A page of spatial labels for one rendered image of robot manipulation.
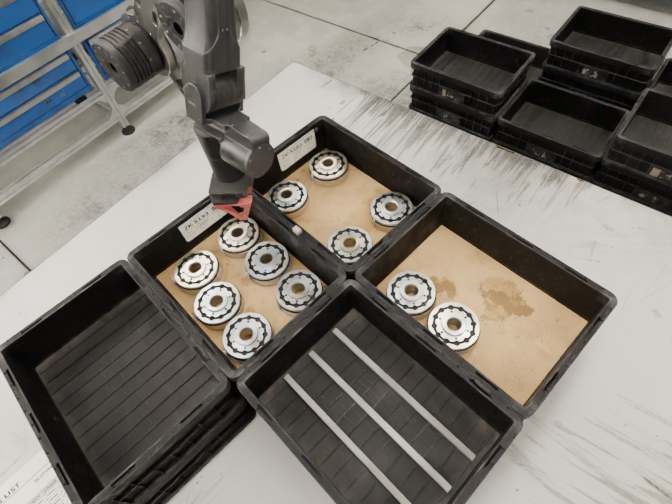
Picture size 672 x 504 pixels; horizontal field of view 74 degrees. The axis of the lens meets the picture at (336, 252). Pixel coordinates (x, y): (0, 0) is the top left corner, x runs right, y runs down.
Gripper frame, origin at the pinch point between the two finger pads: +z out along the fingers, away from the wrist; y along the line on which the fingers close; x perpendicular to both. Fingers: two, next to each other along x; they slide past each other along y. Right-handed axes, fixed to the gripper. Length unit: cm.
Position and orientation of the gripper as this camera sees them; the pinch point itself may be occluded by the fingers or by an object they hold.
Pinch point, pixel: (244, 203)
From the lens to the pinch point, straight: 86.6
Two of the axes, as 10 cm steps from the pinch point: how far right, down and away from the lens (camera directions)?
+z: 0.8, 5.3, 8.4
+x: -10.0, 0.4, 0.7
